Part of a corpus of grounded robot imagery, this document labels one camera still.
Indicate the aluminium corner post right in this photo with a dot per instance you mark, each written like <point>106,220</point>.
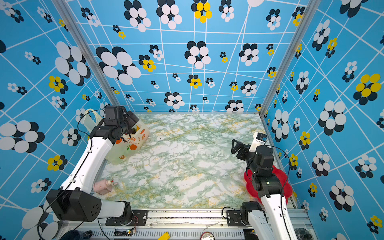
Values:
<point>288,57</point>

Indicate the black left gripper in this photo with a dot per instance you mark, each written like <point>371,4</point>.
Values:
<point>131,122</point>

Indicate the translucent printed plastic bag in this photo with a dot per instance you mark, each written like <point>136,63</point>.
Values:
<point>124,146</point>

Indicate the aluminium corner post left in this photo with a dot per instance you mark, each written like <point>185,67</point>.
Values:
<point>81,42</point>

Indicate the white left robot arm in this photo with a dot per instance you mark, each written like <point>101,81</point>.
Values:
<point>73,201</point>

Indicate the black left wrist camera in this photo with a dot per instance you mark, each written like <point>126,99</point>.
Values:
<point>114,116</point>

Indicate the pink toy bottle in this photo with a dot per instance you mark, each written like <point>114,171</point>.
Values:
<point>104,186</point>

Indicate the metal can top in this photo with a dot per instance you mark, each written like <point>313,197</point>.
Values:
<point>207,236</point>

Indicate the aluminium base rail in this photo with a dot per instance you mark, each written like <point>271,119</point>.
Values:
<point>181,224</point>

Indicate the red flower-shaped plate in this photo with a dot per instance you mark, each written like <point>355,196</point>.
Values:
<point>281,175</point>

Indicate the yellow tag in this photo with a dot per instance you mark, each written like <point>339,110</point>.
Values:
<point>165,236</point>

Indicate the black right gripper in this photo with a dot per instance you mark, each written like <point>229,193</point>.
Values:
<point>245,149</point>

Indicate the aluminium corner post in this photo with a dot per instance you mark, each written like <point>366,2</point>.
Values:
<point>81,42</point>
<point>288,57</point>

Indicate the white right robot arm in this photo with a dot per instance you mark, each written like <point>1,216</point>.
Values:
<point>270,219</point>

